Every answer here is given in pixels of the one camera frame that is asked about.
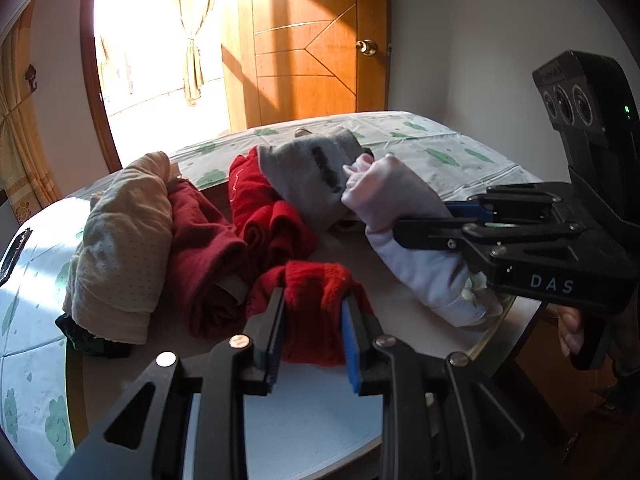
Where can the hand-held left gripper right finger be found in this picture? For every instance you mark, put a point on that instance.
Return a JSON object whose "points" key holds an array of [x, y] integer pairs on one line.
{"points": [[352, 350]]}

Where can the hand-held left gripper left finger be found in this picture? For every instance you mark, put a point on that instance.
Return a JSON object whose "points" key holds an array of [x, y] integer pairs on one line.
{"points": [[274, 340]]}

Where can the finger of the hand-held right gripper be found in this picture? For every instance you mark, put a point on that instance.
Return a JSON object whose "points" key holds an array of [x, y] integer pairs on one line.
{"points": [[430, 234], [472, 209]]}

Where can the pale pink underwear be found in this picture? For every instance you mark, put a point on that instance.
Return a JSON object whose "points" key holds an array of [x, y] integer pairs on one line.
{"points": [[415, 280]]}

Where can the red fuzzy underwear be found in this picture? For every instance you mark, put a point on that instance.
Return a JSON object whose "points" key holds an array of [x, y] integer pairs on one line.
{"points": [[315, 305]]}

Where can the shallow cardboard box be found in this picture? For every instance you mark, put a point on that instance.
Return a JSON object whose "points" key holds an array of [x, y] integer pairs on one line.
{"points": [[320, 410]]}

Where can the dark red underwear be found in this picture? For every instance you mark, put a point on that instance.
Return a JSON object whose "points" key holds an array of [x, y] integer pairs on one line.
{"points": [[205, 260]]}

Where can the red underwear with white squiggle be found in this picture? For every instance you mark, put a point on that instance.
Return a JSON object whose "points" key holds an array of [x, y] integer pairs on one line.
{"points": [[265, 220]]}

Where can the grey underwear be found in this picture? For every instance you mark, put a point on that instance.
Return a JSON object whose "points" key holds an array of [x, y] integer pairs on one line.
{"points": [[305, 180]]}

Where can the beige dotted underwear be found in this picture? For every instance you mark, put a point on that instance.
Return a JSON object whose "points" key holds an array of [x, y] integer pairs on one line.
{"points": [[120, 240]]}

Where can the green black striped underwear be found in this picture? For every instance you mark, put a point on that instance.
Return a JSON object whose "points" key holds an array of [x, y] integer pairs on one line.
{"points": [[85, 342]]}

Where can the person's right hand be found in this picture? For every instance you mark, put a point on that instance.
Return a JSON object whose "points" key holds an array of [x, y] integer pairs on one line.
{"points": [[570, 330]]}

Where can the brass door knob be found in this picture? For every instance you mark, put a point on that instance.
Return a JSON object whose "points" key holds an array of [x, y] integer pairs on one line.
{"points": [[367, 47]]}

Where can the orange wooden door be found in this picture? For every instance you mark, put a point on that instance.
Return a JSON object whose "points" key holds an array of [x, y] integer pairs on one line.
{"points": [[300, 75]]}

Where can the black smartphone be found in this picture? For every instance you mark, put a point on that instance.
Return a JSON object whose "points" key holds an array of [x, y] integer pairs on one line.
{"points": [[12, 255]]}

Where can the cream tied curtain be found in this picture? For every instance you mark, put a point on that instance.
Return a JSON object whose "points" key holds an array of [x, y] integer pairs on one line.
{"points": [[192, 70]]}

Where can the yellow patterned curtain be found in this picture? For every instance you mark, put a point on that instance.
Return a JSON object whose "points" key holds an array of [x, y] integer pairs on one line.
{"points": [[25, 160]]}

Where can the dark curtain holdback hook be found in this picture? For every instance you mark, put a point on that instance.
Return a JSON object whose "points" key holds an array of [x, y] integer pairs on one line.
{"points": [[31, 77]]}

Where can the brown arched doorway frame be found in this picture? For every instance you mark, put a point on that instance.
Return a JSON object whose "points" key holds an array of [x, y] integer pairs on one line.
{"points": [[95, 85]]}

